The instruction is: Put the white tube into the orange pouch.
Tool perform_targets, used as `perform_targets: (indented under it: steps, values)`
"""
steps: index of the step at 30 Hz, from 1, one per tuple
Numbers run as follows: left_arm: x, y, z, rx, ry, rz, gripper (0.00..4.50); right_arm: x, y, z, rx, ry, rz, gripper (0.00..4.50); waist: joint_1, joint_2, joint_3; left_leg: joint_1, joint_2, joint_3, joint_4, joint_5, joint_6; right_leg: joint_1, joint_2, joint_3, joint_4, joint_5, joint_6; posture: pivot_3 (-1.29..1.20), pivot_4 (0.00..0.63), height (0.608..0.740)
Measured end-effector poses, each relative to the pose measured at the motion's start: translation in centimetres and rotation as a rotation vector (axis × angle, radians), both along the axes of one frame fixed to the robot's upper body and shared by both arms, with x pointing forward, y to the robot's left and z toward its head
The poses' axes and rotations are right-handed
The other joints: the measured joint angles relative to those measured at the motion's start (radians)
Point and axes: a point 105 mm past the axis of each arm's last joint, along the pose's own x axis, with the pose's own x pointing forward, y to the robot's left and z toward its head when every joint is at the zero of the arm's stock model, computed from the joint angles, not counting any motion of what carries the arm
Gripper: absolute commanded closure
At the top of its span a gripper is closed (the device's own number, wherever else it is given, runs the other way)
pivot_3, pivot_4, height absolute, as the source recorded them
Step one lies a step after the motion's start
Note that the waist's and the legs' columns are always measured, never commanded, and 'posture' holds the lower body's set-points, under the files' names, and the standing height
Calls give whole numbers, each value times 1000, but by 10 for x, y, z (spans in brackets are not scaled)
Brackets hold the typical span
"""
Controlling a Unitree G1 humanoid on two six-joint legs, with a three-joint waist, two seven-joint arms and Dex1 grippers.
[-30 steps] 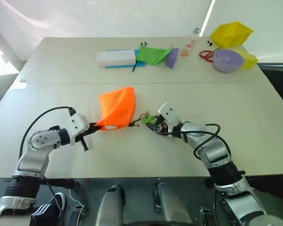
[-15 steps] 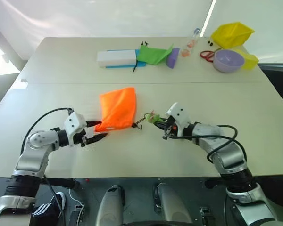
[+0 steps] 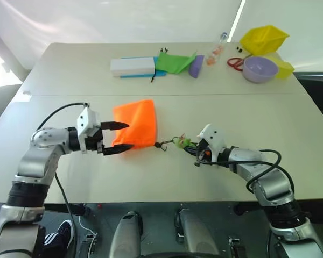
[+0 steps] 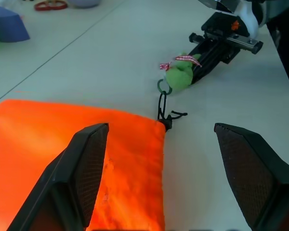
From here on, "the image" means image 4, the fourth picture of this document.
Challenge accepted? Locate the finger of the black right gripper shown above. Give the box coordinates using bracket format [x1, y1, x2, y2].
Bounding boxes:
[191, 48, 228, 85]
[189, 45, 214, 61]

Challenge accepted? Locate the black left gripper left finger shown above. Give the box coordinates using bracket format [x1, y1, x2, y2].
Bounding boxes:
[7, 123, 110, 231]

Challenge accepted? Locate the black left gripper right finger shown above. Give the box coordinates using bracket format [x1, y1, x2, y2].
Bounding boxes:
[214, 123, 289, 231]

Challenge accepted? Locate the green plush toy with ribbon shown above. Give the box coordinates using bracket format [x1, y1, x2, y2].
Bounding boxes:
[158, 51, 203, 93]

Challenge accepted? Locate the orange fabric pouch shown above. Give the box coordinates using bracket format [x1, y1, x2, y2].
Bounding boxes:
[0, 99, 167, 231]

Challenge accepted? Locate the lavender bowl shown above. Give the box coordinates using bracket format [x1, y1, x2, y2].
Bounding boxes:
[68, 0, 101, 9]

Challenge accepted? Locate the blue rounded block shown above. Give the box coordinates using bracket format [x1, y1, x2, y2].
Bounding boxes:
[0, 5, 31, 44]

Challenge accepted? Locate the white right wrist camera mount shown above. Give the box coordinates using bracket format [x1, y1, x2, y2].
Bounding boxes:
[235, 0, 260, 39]

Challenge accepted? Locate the dark green ring clip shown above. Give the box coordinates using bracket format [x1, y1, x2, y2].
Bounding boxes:
[157, 78, 173, 96]

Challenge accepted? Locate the black drawstring cord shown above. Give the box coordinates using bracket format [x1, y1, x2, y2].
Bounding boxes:
[156, 92, 188, 132]

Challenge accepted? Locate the red double ring object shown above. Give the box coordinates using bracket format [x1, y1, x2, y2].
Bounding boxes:
[34, 0, 68, 12]

